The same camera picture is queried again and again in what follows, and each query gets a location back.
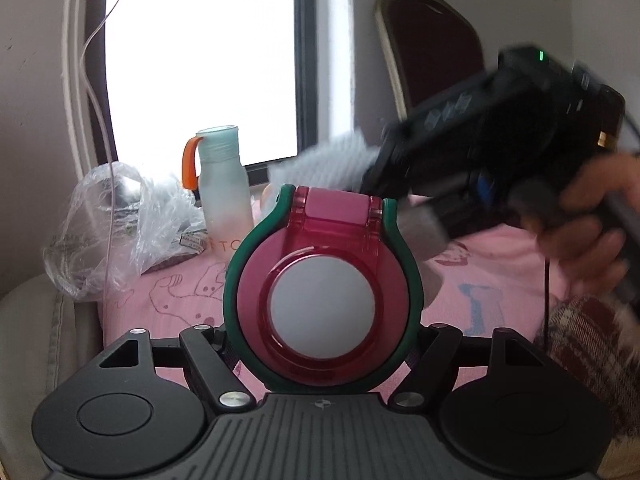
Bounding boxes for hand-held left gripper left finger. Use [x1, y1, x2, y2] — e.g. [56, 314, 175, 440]
[95, 325, 253, 413]

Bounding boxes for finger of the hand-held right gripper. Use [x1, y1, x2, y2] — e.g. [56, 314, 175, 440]
[442, 170, 518, 241]

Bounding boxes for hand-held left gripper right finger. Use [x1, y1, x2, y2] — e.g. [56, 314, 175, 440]
[389, 324, 543, 411]

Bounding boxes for pink water bottle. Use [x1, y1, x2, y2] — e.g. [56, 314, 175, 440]
[223, 184, 426, 393]

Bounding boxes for white wipe cloth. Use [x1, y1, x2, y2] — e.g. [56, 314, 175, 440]
[267, 130, 451, 263]

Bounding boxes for person's right forearm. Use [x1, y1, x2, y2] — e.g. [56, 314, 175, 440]
[542, 294, 640, 480]

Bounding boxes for person's right hand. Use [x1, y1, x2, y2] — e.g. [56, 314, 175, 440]
[517, 152, 640, 288]

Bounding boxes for pink printed blanket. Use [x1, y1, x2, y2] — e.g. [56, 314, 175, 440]
[97, 195, 571, 396]

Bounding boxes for black white printed wrapper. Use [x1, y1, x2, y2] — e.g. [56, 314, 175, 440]
[177, 230, 208, 255]

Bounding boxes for maroon padded chair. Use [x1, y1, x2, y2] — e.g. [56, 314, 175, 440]
[374, 0, 487, 128]

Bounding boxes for clear plastic bag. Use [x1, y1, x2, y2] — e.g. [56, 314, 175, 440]
[42, 162, 208, 305]

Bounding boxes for grey sofa cushion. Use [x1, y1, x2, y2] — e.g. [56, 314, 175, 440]
[0, 274, 108, 480]

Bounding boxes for dark framed window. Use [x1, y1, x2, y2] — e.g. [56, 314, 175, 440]
[85, 0, 321, 187]

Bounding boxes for frosted mint bottle orange strap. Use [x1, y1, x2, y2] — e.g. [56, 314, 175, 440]
[182, 125, 256, 262]

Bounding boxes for white cable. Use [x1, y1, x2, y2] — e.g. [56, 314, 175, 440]
[82, 0, 135, 306]

